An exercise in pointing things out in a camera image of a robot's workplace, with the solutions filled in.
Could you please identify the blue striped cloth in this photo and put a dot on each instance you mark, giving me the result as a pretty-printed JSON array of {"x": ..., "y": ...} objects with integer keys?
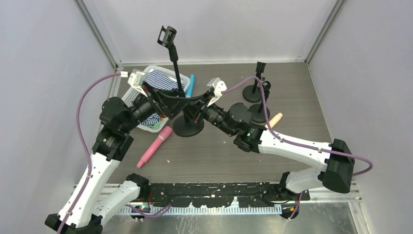
[{"x": 156, "y": 79}]

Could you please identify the pink microphone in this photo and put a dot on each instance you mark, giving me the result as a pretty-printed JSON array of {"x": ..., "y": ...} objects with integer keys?
[{"x": 162, "y": 136}]

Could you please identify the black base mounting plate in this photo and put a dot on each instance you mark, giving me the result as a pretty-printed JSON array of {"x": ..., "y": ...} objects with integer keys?
[{"x": 216, "y": 195}]

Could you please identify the white plastic basket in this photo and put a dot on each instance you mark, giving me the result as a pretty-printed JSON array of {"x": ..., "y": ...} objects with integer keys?
[{"x": 131, "y": 94}]

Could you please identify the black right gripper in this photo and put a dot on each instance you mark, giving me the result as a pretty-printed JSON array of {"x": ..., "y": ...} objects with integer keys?
[{"x": 200, "y": 107}]

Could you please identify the black front microphone stand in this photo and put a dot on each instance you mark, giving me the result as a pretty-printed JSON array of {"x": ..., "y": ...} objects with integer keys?
[{"x": 258, "y": 109}]

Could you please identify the blue microphone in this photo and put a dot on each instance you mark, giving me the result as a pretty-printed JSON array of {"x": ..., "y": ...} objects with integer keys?
[{"x": 189, "y": 90}]

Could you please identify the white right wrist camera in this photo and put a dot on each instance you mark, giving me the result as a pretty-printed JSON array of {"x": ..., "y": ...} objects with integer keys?
[{"x": 219, "y": 87}]

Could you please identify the beige microphone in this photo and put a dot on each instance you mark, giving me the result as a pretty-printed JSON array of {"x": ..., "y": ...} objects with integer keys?
[{"x": 273, "y": 121}]

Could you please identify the black microphone stand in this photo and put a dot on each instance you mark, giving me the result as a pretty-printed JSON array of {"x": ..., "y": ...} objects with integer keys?
[
  {"x": 258, "y": 109},
  {"x": 251, "y": 93},
  {"x": 183, "y": 126}
]

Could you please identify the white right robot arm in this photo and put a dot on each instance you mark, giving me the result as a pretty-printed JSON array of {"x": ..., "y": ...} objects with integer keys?
[{"x": 328, "y": 167}]

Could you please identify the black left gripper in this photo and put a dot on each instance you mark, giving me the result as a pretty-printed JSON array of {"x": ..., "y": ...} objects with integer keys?
[{"x": 153, "y": 103}]

